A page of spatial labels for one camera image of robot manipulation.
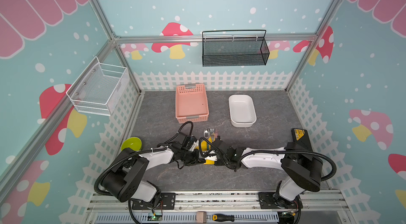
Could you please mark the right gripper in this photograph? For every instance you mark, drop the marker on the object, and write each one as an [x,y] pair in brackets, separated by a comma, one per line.
[220,153]

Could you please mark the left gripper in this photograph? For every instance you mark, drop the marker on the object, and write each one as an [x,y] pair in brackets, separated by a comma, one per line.
[195,160]

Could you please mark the yellow paper napkin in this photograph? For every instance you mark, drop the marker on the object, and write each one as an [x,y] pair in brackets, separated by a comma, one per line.
[206,150]

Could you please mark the spoon with teal handle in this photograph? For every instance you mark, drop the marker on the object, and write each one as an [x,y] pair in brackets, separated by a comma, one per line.
[206,133]

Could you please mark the fork with teal handle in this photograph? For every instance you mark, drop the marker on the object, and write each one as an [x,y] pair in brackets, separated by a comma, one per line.
[212,134]

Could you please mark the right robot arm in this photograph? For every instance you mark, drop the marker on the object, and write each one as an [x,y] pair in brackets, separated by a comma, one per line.
[305,169]

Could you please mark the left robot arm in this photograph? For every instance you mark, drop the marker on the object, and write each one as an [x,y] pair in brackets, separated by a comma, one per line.
[123,179]

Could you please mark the white plastic bin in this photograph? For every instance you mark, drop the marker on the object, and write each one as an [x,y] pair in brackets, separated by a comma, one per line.
[242,111]

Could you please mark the pink plastic basket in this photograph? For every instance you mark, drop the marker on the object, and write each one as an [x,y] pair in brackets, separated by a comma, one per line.
[191,103]

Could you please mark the green plastic bowl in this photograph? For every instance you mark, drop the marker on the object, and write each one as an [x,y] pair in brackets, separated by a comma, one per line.
[134,143]

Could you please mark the yellow black screwdriver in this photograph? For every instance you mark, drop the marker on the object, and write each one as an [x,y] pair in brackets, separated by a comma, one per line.
[223,218]

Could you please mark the black box yellow label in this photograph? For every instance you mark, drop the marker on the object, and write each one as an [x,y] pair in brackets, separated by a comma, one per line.
[300,135]

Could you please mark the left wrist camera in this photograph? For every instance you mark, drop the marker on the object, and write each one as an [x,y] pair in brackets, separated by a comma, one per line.
[195,143]

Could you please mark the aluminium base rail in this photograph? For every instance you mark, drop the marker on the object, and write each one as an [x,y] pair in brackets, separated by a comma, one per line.
[200,207]

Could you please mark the white wire mesh basket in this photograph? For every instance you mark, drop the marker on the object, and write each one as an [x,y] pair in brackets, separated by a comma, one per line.
[99,88]

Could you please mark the black wire mesh basket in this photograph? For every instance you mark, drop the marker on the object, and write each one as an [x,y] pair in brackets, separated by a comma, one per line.
[228,48]

